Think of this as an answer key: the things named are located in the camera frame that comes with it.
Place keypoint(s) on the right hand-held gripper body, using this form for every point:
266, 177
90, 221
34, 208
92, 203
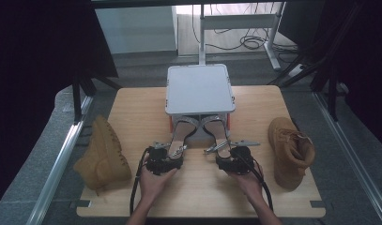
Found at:
237, 161

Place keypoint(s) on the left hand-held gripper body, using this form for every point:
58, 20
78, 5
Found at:
162, 161

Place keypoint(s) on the black silver heeled sandal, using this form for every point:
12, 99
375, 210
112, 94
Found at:
216, 132
180, 132

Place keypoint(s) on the tan suede boot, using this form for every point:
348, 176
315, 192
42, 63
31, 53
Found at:
102, 156
288, 140

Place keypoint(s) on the white two-tier shoe rack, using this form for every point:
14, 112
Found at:
199, 90

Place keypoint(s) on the person's left hand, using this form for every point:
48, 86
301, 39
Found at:
151, 186

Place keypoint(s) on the person's right hand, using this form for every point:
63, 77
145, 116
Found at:
252, 186

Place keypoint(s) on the black floor grate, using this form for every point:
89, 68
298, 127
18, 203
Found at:
84, 136

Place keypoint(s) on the black tripod stand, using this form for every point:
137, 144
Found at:
76, 100

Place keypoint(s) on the white power strip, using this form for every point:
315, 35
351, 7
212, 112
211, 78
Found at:
295, 71

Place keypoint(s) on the black metal stand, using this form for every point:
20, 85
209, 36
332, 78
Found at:
332, 100

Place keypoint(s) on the white cabinet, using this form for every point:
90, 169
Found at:
135, 29

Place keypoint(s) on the black curtain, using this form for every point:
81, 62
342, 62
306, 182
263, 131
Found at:
38, 62
367, 62

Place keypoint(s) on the aluminium rail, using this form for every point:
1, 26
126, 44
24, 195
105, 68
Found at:
351, 156
58, 168

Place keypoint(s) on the white metal desk frame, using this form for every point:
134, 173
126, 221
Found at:
238, 22

